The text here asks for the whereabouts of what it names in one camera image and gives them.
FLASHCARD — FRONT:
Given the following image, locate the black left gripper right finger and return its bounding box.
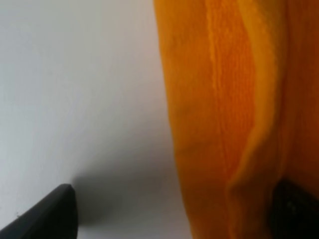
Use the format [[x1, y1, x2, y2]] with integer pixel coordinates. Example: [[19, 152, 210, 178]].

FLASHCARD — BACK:
[[269, 180, 319, 239]]

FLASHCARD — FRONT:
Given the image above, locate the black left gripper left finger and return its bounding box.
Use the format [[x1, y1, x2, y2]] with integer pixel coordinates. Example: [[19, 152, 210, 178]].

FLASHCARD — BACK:
[[0, 184, 79, 239]]

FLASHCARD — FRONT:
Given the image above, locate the orange towel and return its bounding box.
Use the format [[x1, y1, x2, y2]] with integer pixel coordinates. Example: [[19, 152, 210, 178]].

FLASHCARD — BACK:
[[154, 0, 319, 239]]

